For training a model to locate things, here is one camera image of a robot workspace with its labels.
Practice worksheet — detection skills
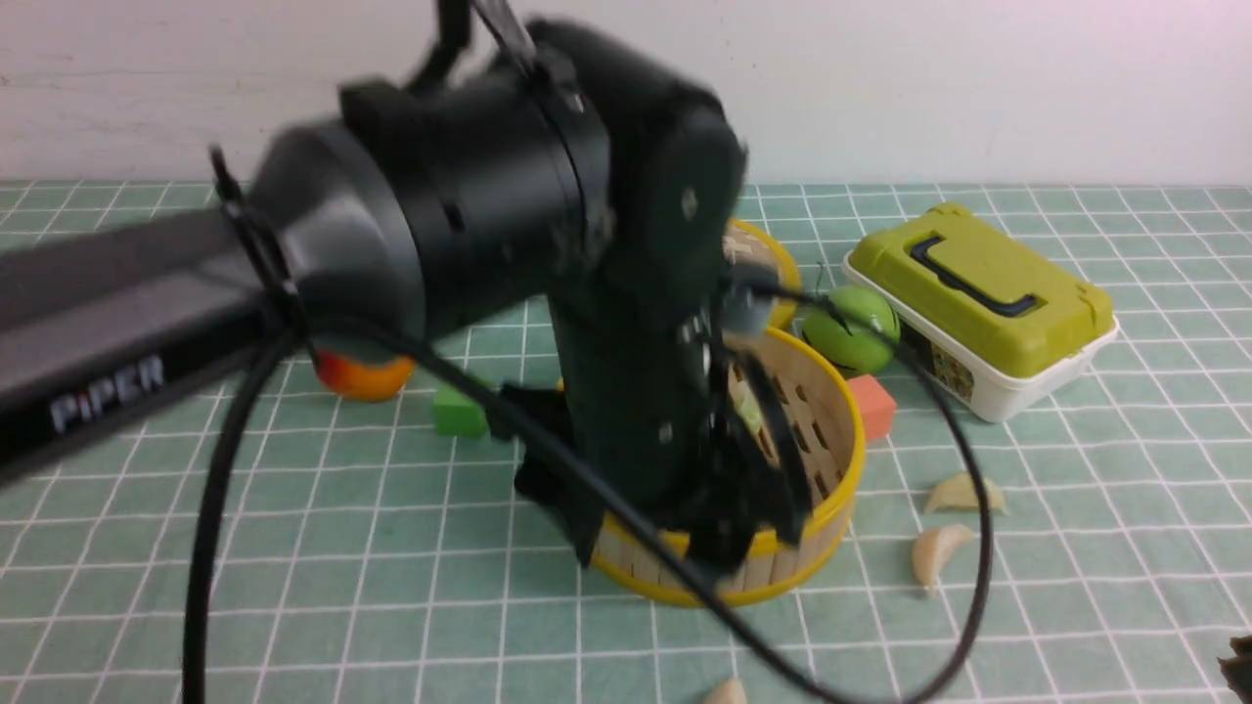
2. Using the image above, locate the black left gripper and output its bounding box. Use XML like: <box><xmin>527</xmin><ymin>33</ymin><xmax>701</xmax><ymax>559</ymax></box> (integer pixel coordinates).
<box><xmin>490</xmin><ymin>284</ymin><xmax>811</xmax><ymax>577</ymax></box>

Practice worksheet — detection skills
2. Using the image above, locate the cream white dumpling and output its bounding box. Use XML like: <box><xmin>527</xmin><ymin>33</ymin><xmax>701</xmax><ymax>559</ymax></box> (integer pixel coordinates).
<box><xmin>911</xmin><ymin>524</ymin><xmax>978</xmax><ymax>593</ymax></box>

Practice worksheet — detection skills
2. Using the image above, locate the pale yellow dumpling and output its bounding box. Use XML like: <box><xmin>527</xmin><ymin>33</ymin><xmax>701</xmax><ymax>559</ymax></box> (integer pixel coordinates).
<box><xmin>921</xmin><ymin>471</ymin><xmax>1007</xmax><ymax>515</ymax></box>

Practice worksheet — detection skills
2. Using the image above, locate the pale green dumpling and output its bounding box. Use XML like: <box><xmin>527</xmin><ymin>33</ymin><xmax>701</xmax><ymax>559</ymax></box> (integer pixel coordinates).
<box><xmin>734</xmin><ymin>387</ymin><xmax>764</xmax><ymax>435</ymax></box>

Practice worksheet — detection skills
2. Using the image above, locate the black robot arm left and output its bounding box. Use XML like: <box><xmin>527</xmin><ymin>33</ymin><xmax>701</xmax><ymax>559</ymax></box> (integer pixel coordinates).
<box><xmin>3</xmin><ymin>1</ymin><xmax>811</xmax><ymax>580</ymax></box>

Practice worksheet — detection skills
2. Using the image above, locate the bamboo steamer tray yellow rim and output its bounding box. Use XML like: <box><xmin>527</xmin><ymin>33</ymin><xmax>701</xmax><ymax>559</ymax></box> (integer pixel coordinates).
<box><xmin>587</xmin><ymin>328</ymin><xmax>866</xmax><ymax>609</ymax></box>

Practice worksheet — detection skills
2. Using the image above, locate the woven bamboo steamer lid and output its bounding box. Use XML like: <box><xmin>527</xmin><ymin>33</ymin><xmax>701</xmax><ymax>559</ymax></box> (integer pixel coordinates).
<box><xmin>722</xmin><ymin>219</ymin><xmax>803</xmax><ymax>337</ymax></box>

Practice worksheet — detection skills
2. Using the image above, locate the green foam cube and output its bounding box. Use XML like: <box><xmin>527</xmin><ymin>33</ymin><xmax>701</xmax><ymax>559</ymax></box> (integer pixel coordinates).
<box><xmin>432</xmin><ymin>383</ymin><xmax>490</xmax><ymax>438</ymax></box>

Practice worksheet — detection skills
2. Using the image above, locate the green toy apple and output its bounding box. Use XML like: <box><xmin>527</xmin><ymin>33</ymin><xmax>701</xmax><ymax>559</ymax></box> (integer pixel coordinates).
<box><xmin>800</xmin><ymin>284</ymin><xmax>901</xmax><ymax>377</ymax></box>

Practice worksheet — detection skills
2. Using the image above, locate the orange foam cube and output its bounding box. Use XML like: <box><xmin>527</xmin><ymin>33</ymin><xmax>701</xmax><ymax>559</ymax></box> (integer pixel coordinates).
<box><xmin>848</xmin><ymin>375</ymin><xmax>898</xmax><ymax>442</ymax></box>

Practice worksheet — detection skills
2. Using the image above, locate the orange red toy pear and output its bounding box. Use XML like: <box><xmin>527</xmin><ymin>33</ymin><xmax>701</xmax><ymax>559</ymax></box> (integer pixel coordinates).
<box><xmin>313</xmin><ymin>351</ymin><xmax>417</xmax><ymax>405</ymax></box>

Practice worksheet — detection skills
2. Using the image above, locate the green lidded white lunchbox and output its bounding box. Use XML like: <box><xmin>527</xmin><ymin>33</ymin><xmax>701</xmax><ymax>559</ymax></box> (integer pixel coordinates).
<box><xmin>841</xmin><ymin>203</ymin><xmax>1121</xmax><ymax>423</ymax></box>

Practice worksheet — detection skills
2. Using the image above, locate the green checkered tablecloth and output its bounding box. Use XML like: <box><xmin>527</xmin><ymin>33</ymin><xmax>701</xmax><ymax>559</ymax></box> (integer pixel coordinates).
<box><xmin>1</xmin><ymin>183</ymin><xmax>1251</xmax><ymax>703</ymax></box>

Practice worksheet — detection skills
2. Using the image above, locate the black cable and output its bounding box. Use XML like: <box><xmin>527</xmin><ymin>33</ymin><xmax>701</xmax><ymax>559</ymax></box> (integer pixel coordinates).
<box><xmin>182</xmin><ymin>147</ymin><xmax>995</xmax><ymax>704</ymax></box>

